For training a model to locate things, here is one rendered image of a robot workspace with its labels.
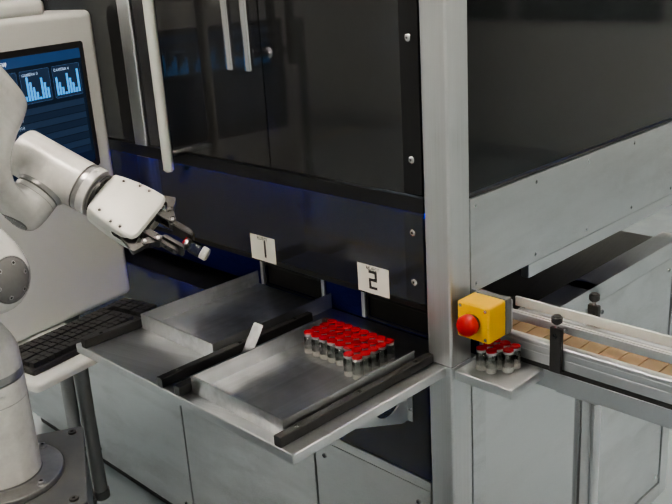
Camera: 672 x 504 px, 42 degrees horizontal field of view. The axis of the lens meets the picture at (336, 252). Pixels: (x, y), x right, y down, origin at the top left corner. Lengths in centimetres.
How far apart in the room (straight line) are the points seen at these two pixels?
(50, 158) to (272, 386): 58
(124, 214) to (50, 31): 85
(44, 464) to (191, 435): 102
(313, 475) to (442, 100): 102
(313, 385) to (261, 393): 10
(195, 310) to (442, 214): 71
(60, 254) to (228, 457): 70
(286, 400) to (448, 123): 58
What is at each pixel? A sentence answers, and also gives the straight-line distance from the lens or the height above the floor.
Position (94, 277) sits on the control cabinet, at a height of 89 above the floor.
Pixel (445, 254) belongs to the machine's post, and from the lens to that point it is 164.
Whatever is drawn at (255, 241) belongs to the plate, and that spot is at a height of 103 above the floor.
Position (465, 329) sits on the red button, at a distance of 162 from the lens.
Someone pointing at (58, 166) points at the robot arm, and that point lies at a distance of 153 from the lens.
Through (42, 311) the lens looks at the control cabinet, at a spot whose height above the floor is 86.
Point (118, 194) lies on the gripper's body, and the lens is 151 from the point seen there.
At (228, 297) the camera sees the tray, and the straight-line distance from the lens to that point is 214.
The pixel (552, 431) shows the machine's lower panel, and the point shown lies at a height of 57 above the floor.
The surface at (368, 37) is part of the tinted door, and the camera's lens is 168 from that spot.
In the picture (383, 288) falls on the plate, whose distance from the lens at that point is 177.
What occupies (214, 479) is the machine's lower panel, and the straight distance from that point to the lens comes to 257.
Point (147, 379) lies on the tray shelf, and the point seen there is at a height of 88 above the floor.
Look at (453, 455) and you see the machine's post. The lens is 182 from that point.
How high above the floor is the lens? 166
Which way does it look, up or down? 19 degrees down
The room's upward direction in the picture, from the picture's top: 4 degrees counter-clockwise
